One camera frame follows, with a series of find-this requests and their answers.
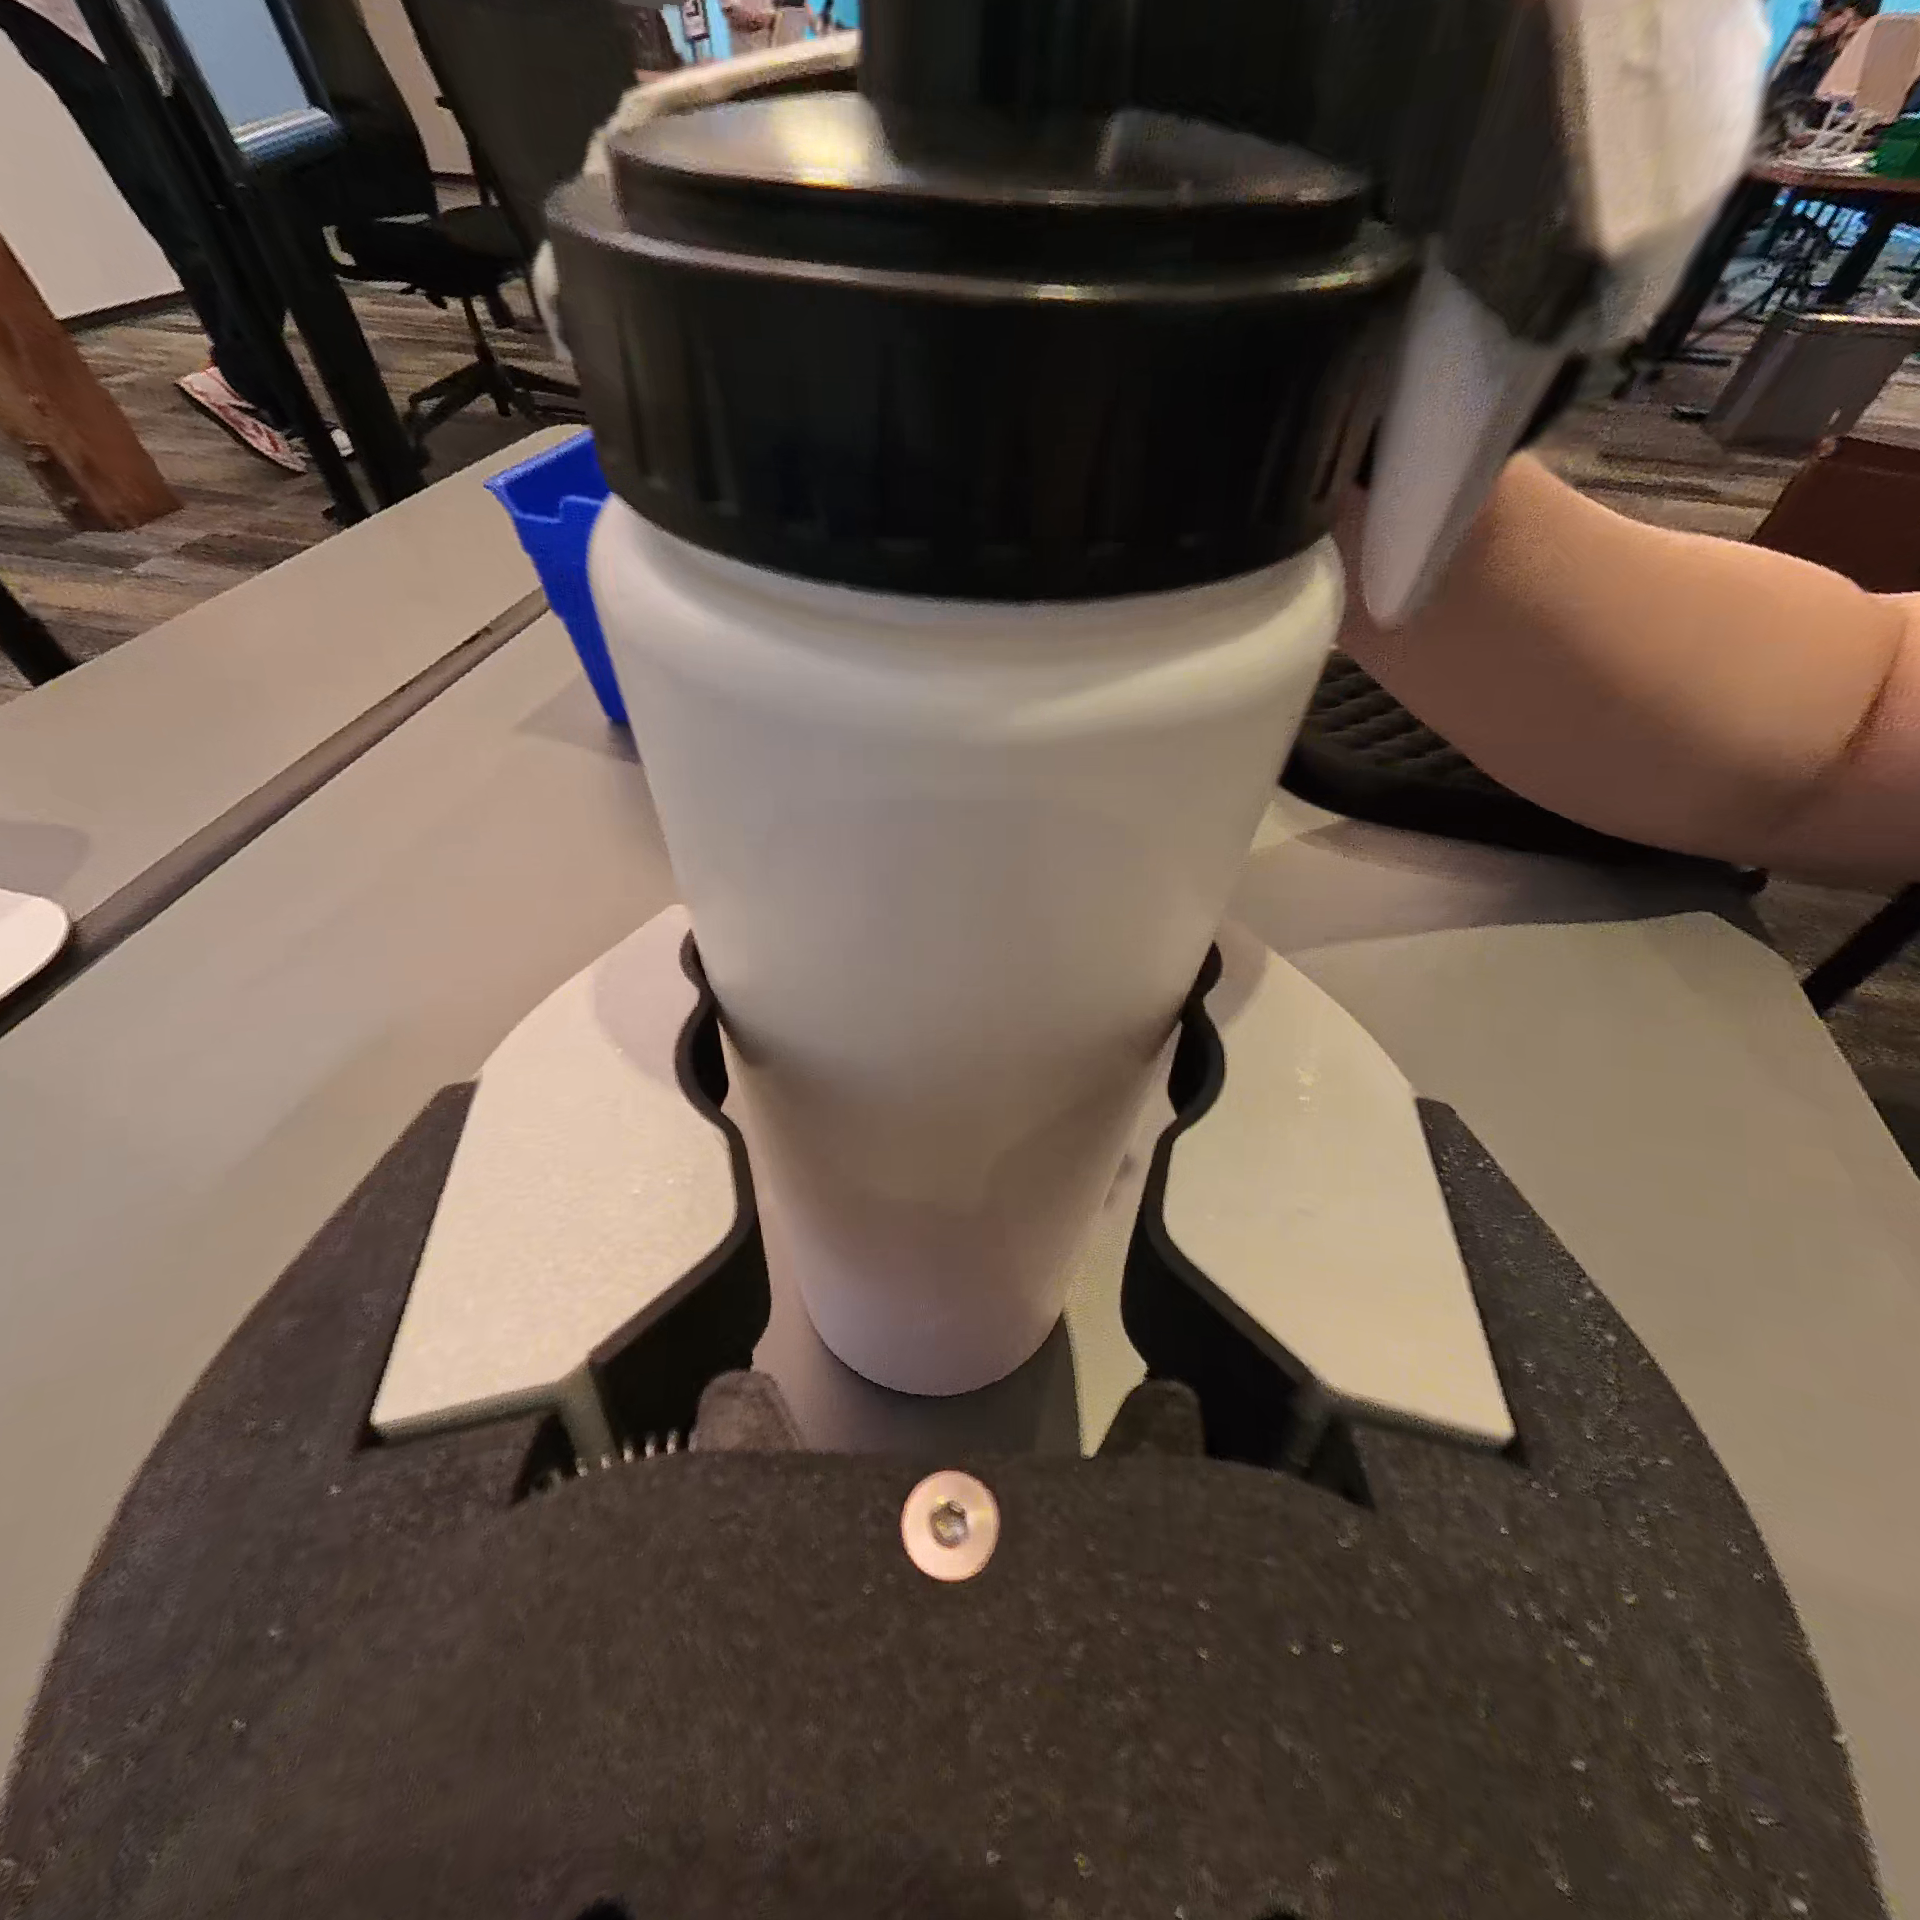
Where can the wooden table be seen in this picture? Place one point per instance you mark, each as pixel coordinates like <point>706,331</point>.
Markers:
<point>1847,175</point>

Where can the blue plastic bin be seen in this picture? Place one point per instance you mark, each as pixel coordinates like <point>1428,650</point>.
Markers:
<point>562,570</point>

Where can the black bottle lid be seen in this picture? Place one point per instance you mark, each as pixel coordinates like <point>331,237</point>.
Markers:
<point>975,420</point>

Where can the black office chair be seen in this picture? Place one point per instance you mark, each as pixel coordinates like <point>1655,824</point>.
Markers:
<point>510,87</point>
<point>1869,945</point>
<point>437,248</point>

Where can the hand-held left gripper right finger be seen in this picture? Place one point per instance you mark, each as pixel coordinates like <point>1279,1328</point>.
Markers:
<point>1333,1227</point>

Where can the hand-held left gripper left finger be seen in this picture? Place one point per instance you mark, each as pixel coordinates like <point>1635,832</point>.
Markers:
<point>585,1203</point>

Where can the wooden post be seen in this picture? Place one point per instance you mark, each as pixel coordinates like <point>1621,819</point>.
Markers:
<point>72,420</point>

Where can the brown cardboard box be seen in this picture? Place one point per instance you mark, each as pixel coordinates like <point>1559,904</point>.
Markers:
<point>1847,510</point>

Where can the grey metal box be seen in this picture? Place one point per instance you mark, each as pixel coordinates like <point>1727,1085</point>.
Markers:
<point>1815,377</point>

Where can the white plastic bottle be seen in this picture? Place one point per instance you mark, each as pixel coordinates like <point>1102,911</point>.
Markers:
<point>960,828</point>

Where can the black framed sign easel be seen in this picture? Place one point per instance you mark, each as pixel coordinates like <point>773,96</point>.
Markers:
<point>240,60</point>

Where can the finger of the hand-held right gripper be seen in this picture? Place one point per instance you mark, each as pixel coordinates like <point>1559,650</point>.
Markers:
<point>706,79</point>

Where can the person's right forearm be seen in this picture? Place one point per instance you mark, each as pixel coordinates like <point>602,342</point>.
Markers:
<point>1649,704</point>

